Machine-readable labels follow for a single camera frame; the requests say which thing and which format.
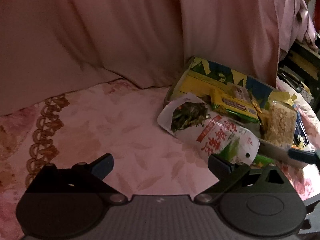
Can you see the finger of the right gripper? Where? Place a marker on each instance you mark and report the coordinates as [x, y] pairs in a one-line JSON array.
[[309, 157]]

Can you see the white vegetable snack pouch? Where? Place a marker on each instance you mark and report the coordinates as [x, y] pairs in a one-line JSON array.
[[191, 121]]

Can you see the pink draped curtain sheet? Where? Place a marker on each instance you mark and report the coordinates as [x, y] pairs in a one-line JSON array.
[[50, 47]]

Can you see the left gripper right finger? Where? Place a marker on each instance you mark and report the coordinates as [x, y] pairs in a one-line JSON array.
[[229, 176]]

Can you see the yellow foil snack packet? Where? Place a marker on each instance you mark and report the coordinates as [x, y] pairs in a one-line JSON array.
[[263, 116]]

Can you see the floral pink bedspread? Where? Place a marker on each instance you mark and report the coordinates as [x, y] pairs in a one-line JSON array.
[[115, 118]]

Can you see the clear cracker bar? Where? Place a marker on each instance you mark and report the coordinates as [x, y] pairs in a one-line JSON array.
[[239, 92]]

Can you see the dark wooden desk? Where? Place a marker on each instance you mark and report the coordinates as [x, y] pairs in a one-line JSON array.
[[304, 63]]

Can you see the puffed rice cake pack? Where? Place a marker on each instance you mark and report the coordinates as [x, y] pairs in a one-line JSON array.
[[281, 124]]

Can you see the yellow green snack packet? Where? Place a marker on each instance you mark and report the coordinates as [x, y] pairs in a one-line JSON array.
[[232, 106]]

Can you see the shallow box with colourful lining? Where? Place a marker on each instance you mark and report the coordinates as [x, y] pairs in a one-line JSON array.
[[201, 76]]

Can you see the pink hanging clothes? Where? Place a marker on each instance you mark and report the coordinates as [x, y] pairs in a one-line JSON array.
[[295, 24]]

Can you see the dark blue powder sachet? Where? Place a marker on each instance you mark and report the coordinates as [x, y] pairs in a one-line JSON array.
[[300, 139]]

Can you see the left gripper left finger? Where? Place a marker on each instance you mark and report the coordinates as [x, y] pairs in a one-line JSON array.
[[94, 174]]

